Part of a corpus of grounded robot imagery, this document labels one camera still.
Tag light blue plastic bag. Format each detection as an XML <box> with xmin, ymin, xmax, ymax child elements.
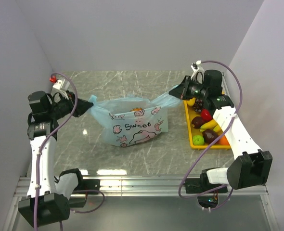
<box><xmin>89</xmin><ymin>92</ymin><xmax>181</xmax><ymax>147</ymax></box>

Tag yellow plastic tray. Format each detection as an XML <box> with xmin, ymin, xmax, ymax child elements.
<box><xmin>184</xmin><ymin>98</ymin><xmax>222</xmax><ymax>150</ymax></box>

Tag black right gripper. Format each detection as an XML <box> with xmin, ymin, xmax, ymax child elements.
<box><xmin>169</xmin><ymin>76</ymin><xmax>209</xmax><ymax>101</ymax></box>

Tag fake purple grape bunch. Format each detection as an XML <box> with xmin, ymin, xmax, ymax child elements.
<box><xmin>192</xmin><ymin>99</ymin><xmax>204</xmax><ymax>114</ymax></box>

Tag aluminium front rail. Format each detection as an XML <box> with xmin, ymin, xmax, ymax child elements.
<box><xmin>13</xmin><ymin>175</ymin><xmax>268</xmax><ymax>197</ymax></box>

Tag fake red bell pepper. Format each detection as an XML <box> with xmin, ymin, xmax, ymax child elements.
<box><xmin>200</xmin><ymin>108</ymin><xmax>213</xmax><ymax>122</ymax></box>

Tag fake orange pineapple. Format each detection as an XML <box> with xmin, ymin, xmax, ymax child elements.
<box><xmin>130</xmin><ymin>108</ymin><xmax>144</xmax><ymax>114</ymax></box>

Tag fake dark purple plum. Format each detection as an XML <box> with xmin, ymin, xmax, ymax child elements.
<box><xmin>191</xmin><ymin>116</ymin><xmax>206</xmax><ymax>129</ymax></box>

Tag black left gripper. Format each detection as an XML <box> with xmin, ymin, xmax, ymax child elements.
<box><xmin>48</xmin><ymin>90</ymin><xmax>93</xmax><ymax>120</ymax></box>

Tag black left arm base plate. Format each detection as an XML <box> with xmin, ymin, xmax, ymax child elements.
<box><xmin>73</xmin><ymin>179</ymin><xmax>100</xmax><ymax>194</ymax></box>

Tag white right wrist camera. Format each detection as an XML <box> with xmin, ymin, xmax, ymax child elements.
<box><xmin>191</xmin><ymin>60</ymin><xmax>205</xmax><ymax>83</ymax></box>

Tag fake dark red fruit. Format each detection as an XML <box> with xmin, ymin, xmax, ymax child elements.
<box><xmin>202</xmin><ymin>129</ymin><xmax>219</xmax><ymax>144</ymax></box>

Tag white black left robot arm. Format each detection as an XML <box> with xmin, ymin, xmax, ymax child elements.
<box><xmin>18</xmin><ymin>91</ymin><xmax>93</xmax><ymax>230</ymax></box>

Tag fake orange tangerine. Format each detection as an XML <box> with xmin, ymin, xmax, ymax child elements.
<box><xmin>219</xmin><ymin>135</ymin><xmax>230</xmax><ymax>146</ymax></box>

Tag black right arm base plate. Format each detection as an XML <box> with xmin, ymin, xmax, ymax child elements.
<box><xmin>183</xmin><ymin>178</ymin><xmax>221</xmax><ymax>194</ymax></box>

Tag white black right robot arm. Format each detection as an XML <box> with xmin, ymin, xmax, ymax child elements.
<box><xmin>169</xmin><ymin>70</ymin><xmax>272</xmax><ymax>192</ymax></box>

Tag black box under left base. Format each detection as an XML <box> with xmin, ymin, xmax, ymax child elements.
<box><xmin>69</xmin><ymin>195</ymin><xmax>87</xmax><ymax>208</ymax></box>

